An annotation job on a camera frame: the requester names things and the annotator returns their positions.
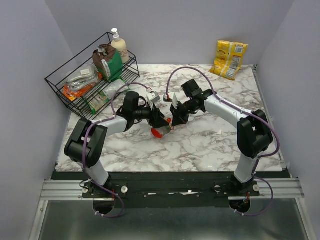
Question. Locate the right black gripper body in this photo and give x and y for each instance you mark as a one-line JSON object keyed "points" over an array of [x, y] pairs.
{"points": [[186, 108]]}

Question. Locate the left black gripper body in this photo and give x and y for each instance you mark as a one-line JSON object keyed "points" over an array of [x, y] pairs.
{"points": [[153, 120]]}

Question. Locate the metal red key organizer plate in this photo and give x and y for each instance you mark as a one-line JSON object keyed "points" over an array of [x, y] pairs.
{"points": [[161, 132]]}

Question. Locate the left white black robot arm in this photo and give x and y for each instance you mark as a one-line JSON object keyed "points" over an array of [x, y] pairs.
{"points": [[86, 142]]}

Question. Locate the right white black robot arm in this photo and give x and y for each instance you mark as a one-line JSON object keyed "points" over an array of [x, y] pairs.
{"points": [[253, 134]]}

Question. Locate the green white snack packet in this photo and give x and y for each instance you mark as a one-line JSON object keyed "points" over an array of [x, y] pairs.
{"points": [[105, 95]]}

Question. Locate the yellow chips bag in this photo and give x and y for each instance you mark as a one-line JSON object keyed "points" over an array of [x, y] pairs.
{"points": [[228, 59]]}

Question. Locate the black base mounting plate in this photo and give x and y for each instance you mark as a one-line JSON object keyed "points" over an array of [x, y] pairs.
{"points": [[170, 187]]}

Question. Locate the brown green bag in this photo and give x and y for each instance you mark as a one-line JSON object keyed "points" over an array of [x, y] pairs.
{"points": [[108, 62]]}

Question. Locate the clear plastic packet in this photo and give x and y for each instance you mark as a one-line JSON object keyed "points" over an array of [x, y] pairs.
{"points": [[82, 77]]}

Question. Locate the cream pump lotion bottle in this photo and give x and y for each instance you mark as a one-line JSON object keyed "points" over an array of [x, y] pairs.
{"points": [[120, 45]]}

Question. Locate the orange snack packet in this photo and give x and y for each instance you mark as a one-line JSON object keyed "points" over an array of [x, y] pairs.
{"points": [[75, 94]]}

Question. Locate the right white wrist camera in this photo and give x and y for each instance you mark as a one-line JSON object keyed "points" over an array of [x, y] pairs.
{"points": [[171, 99]]}

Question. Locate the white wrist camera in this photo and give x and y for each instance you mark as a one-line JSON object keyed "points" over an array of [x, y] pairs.
{"points": [[171, 99], [153, 97]]}

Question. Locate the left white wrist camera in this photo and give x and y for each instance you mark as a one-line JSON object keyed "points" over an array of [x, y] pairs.
{"points": [[153, 97]]}

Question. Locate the black wire rack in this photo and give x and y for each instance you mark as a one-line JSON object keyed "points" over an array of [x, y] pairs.
{"points": [[57, 79]]}

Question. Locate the aluminium rail frame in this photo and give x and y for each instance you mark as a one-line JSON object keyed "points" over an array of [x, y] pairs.
{"points": [[47, 192]]}

